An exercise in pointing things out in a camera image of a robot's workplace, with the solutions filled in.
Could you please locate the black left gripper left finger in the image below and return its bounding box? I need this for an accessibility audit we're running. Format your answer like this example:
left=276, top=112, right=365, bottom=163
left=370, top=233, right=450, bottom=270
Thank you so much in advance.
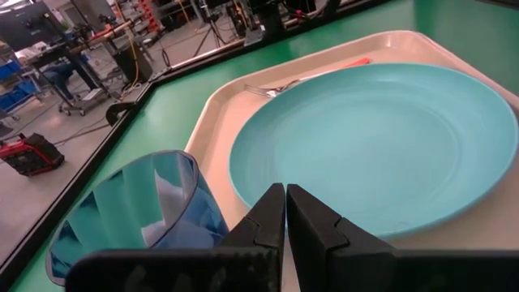
left=66, top=182, right=287, bottom=292

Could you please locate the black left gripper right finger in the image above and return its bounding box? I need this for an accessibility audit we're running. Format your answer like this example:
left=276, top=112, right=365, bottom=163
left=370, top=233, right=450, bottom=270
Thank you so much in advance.
left=286, top=183, right=519, bottom=292

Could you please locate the teal plastic plate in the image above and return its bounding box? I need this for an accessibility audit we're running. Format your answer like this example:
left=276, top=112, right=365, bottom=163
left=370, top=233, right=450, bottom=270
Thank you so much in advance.
left=228, top=62, right=519, bottom=240

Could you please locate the blue translucent plastic cup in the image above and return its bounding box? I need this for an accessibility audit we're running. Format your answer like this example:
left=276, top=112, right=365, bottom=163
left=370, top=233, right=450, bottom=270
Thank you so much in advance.
left=45, top=149, right=230, bottom=287

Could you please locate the fork with red handle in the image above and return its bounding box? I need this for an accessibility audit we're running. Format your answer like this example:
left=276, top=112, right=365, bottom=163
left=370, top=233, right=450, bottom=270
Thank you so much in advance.
left=243, top=57, right=372, bottom=100

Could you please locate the beige plastic tray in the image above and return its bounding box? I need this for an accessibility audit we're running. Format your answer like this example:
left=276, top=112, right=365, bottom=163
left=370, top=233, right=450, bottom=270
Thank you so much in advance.
left=184, top=29, right=519, bottom=292

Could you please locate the green table mat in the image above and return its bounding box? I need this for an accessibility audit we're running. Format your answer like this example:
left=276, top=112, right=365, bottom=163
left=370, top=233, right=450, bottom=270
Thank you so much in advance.
left=7, top=0, right=519, bottom=292

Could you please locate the black tripod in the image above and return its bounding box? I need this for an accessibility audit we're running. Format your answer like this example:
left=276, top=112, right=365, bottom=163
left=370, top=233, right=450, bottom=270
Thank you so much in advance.
left=192, top=11, right=230, bottom=58

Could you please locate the black box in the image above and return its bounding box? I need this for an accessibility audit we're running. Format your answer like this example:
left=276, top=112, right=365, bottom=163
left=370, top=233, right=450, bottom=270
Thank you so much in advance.
left=112, top=43, right=154, bottom=85

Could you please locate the black workbench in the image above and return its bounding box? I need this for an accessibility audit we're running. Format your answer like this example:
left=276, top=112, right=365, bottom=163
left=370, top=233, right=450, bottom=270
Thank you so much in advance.
left=24, top=19, right=135, bottom=118

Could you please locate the black and red toolbox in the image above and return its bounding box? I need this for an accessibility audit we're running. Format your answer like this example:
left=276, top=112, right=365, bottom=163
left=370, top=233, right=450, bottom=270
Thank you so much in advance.
left=0, top=132, right=66, bottom=178

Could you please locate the orange shelf rack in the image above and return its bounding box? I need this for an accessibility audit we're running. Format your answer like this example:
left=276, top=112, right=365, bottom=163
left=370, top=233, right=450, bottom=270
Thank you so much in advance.
left=137, top=0, right=161, bottom=34

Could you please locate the person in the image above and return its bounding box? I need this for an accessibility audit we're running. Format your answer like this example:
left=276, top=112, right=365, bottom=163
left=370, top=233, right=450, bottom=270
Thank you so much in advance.
left=40, top=56, right=91, bottom=102

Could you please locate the blue storage bin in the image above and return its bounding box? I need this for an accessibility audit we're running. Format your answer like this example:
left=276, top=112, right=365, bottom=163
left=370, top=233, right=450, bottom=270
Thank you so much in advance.
left=0, top=79, right=40, bottom=113
left=0, top=59, right=24, bottom=81

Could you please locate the black monitor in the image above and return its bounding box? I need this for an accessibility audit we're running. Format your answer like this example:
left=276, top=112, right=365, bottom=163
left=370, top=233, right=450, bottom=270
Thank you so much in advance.
left=0, top=1, right=54, bottom=53

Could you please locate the black cable clamp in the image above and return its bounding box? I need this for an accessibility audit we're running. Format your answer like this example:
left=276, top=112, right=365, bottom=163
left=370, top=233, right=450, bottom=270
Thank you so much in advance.
left=105, top=101, right=138, bottom=127

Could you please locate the yellow cable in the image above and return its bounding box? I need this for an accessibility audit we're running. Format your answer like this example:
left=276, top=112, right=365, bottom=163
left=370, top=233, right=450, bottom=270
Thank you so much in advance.
left=128, top=38, right=142, bottom=92

